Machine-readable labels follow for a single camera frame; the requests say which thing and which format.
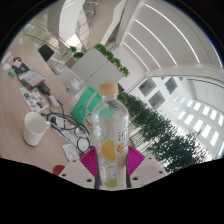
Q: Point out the colourful sticker sheet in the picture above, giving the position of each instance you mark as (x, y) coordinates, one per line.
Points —
(33, 99)

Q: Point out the white power adapter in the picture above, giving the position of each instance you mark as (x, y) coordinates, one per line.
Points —
(54, 101)

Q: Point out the black flat device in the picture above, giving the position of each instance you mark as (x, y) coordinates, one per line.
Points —
(44, 89)

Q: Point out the flat round red coaster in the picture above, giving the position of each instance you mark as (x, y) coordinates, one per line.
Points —
(58, 169)

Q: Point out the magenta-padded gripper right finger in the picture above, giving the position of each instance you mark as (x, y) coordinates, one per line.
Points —
(136, 161)

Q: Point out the green tote bag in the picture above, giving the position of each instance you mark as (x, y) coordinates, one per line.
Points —
(83, 106)

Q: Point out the small potted plant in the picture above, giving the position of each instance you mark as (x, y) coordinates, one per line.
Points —
(77, 55)

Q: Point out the row of potted trees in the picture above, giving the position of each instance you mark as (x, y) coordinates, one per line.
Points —
(166, 140)

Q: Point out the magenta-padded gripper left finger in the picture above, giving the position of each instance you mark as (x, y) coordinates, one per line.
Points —
(88, 161)

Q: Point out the black chair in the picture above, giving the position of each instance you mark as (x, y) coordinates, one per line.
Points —
(45, 52)

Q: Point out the white partition with green plants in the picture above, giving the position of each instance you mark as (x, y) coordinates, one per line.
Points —
(96, 68)

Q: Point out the clear tumbler with white lid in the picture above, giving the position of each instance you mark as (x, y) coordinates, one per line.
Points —
(71, 90)

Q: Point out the white mug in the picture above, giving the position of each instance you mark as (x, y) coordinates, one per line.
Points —
(32, 128)

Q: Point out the small white card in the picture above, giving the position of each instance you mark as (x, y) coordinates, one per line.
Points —
(70, 152)

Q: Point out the clear lemon drink bottle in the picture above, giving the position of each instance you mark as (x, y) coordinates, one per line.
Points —
(110, 133)

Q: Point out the ceiling light strips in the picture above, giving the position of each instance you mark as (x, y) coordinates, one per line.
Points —
(156, 38)

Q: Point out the white open notebook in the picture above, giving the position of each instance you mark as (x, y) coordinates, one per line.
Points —
(31, 79)

